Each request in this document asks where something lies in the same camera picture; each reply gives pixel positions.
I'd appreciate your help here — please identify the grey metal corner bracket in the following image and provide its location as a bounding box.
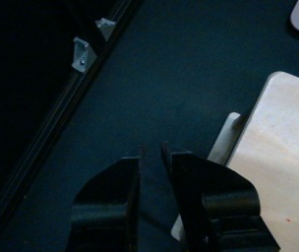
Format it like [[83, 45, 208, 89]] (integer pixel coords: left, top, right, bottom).
[[94, 17, 118, 42], [71, 35, 101, 74]]

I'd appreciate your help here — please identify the black aluminium frame rail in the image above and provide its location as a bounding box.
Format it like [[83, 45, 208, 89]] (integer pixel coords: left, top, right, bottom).
[[0, 0, 146, 252]]

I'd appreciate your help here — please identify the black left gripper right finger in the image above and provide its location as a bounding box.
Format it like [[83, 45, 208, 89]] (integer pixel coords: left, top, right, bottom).
[[161, 141, 284, 252]]

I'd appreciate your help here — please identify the white cutting board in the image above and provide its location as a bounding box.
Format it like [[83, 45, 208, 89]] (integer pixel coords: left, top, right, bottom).
[[170, 70, 299, 252]]

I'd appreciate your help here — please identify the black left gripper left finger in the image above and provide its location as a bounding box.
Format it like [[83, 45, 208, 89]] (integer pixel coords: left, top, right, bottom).
[[66, 145, 145, 252]]

